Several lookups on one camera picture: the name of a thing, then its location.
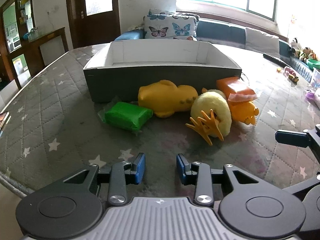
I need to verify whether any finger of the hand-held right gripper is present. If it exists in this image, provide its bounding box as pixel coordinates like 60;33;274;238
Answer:
274;124;320;148

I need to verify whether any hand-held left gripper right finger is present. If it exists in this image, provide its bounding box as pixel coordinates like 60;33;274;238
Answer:
176;154;259;207

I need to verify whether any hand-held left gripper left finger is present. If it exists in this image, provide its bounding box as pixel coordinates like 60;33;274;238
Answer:
62;152;146;207

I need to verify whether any green plastic packet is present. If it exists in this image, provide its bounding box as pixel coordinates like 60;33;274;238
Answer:
97;101;153;134

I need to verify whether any orange bear toy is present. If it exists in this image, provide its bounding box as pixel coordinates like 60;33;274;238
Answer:
229;99;260;127

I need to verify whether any yellow plush chick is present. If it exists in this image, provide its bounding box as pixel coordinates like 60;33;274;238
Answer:
185;89;233;146

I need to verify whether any yellow rubber dog toy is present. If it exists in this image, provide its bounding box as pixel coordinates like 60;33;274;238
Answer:
138;80;198;119

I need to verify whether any orange plastic packet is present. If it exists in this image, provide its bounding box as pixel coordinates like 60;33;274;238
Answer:
216;76;257;103

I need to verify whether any grey cardboard box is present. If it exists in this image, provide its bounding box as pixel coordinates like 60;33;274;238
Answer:
83;41;242;103

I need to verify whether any grey star-print quilted desktop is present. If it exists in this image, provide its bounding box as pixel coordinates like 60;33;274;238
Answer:
0;43;320;198

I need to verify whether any small toy car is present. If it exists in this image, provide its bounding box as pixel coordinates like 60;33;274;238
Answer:
283;66;299;83

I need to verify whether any printed cup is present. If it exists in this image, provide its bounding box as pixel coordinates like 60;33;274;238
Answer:
311;68;320;89

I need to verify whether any green bowl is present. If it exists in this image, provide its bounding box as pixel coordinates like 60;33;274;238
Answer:
307;58;320;70

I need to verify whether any black remote control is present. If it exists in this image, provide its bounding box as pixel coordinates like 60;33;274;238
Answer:
262;52;292;68

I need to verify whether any group of stuffed toys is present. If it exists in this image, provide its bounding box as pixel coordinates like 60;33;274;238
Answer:
289;37;320;61

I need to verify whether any white pillow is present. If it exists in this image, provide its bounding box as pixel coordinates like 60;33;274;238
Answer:
245;27;280;57

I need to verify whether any dark teal sofa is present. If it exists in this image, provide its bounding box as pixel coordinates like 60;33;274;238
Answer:
195;17;314;81

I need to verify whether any blue cushion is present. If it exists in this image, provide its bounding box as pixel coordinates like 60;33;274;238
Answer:
114;29;146;42

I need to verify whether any large butterfly print pillow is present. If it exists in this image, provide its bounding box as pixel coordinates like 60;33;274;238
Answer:
143;14;198;41

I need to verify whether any brown patterned booklet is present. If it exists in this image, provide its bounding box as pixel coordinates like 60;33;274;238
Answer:
0;111;10;131

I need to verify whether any small butterfly print pillow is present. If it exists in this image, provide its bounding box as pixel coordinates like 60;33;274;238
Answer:
148;8;176;16

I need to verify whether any brown wooden door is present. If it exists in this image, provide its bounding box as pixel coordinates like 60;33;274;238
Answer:
65;0;121;49

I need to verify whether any wooden display cabinet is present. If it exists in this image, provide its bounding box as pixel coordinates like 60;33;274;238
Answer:
0;0;69;89

